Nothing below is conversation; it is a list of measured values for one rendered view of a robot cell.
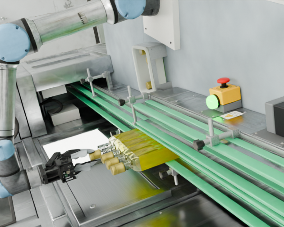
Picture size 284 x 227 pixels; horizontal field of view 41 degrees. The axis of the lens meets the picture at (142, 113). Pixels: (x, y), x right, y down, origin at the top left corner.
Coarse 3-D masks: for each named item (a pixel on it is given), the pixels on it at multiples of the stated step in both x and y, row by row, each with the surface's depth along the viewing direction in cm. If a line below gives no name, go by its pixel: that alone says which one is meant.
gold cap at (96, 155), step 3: (96, 150) 145; (99, 150) 144; (90, 153) 143; (93, 153) 144; (96, 153) 144; (99, 153) 144; (90, 156) 143; (93, 156) 143; (96, 156) 144; (99, 156) 144; (90, 159) 144; (93, 159) 144
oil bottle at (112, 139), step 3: (135, 129) 157; (138, 129) 156; (123, 132) 156; (126, 132) 155; (129, 132) 155; (132, 132) 154; (114, 135) 155; (117, 135) 154; (120, 135) 154; (123, 135) 153; (126, 135) 152; (111, 138) 153; (114, 138) 152; (111, 141) 151; (111, 144) 151
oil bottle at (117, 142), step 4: (136, 132) 152; (140, 132) 151; (124, 136) 150; (128, 136) 149; (132, 136) 148; (136, 136) 148; (140, 136) 148; (116, 140) 148; (120, 140) 147; (124, 140) 146; (128, 140) 146; (116, 144) 145; (116, 148) 146
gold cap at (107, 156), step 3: (108, 153) 140; (111, 153) 140; (102, 156) 139; (105, 156) 139; (108, 156) 139; (111, 156) 140; (102, 159) 139; (105, 159) 139; (108, 159) 139; (102, 162) 140
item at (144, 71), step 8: (136, 48) 166; (144, 48) 157; (136, 56) 172; (144, 56) 173; (136, 64) 173; (144, 64) 174; (136, 72) 174; (144, 72) 175; (144, 80) 176; (152, 80) 160; (144, 88) 177; (152, 88) 161
